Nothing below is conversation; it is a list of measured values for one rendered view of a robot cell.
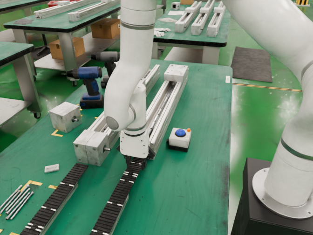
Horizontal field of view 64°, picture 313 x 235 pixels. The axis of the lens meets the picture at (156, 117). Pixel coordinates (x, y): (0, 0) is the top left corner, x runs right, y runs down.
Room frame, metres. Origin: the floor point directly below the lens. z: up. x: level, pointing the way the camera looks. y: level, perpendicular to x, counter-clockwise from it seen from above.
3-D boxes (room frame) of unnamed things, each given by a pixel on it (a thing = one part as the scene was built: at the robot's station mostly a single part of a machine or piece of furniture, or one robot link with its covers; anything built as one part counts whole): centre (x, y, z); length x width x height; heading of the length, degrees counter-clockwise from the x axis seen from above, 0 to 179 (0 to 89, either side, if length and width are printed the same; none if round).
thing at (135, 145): (0.70, 0.08, 0.92); 0.10 x 0.07 x 0.11; 74
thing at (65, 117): (0.99, 0.41, 0.83); 0.11 x 0.10 x 0.10; 60
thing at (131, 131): (0.70, 0.08, 0.98); 0.09 x 0.08 x 0.03; 74
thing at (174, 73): (1.39, -0.12, 0.87); 0.16 x 0.11 x 0.07; 164
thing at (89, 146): (0.77, 0.24, 0.83); 0.12 x 0.09 x 0.10; 74
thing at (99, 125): (1.20, 0.13, 0.82); 0.80 x 0.10 x 0.09; 164
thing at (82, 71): (1.18, 0.38, 0.89); 0.20 x 0.08 x 0.22; 97
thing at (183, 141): (0.84, -0.09, 0.81); 0.10 x 0.08 x 0.06; 74
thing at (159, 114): (1.15, -0.05, 0.82); 0.80 x 0.10 x 0.09; 164
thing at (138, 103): (0.70, 0.08, 1.06); 0.09 x 0.08 x 0.13; 151
